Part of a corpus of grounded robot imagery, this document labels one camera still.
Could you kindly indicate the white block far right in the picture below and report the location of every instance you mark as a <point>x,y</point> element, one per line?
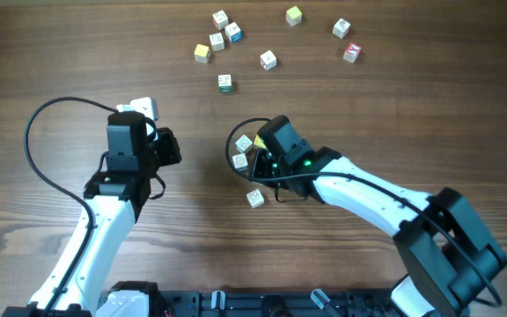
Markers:
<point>341,28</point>

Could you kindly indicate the white block green side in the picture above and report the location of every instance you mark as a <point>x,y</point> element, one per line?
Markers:
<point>224,83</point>

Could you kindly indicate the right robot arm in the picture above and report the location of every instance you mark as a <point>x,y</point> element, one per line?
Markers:
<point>449,253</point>

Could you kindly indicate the white block red side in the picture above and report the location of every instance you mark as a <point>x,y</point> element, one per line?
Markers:
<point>220,20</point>
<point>268,60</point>

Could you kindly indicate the yellow top wooden block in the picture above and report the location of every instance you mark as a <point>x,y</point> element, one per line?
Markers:
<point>258,143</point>

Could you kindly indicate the red letter block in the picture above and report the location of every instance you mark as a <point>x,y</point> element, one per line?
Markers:
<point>352,52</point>

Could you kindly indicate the white block moved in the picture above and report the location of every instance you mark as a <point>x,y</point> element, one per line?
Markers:
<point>244,144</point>

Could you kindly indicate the plain white picture block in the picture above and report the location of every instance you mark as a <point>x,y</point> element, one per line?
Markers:
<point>255,198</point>

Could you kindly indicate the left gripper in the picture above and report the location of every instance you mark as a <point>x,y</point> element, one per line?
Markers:
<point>166,138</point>

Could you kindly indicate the white block red edge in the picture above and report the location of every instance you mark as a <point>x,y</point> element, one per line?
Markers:
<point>217,42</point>

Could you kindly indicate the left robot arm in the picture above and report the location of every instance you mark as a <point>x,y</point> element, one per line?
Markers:
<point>112,201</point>

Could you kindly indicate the white block blue side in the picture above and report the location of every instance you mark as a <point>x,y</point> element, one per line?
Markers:
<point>233,32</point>

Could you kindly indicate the white block red side middle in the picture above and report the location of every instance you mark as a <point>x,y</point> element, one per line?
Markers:
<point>268,60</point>

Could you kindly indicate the white block red side top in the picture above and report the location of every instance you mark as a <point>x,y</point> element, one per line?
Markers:
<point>220,20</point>

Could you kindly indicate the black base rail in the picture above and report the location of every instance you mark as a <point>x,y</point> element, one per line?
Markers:
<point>365,303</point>

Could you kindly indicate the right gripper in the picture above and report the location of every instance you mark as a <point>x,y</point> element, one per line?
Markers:
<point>261,157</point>

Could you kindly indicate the yellow block left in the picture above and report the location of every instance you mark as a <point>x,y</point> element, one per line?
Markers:
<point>202,53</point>

